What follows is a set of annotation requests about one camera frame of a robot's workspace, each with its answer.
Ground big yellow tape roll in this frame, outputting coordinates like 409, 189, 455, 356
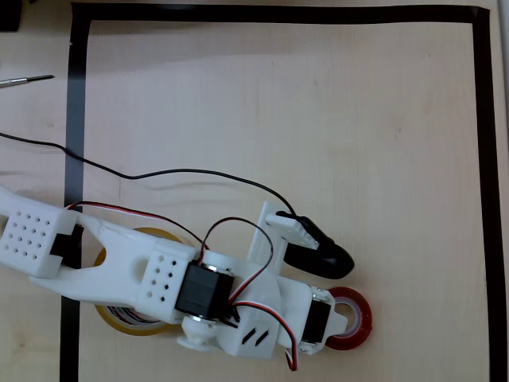
93, 227, 188, 337

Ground thin black camera cable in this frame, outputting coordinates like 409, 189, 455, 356
0, 131, 298, 219

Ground small red tape roll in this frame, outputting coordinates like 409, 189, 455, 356
324, 286, 374, 352

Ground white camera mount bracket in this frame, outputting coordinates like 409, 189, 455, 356
247, 201, 321, 278

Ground black webcam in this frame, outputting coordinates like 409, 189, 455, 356
276, 210, 356, 280

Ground black plastic block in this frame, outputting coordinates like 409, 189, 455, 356
0, 0, 21, 33

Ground thin metal screwdriver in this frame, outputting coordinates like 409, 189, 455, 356
0, 74, 56, 89

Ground black tape strip torn corner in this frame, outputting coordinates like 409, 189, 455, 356
58, 15, 92, 382

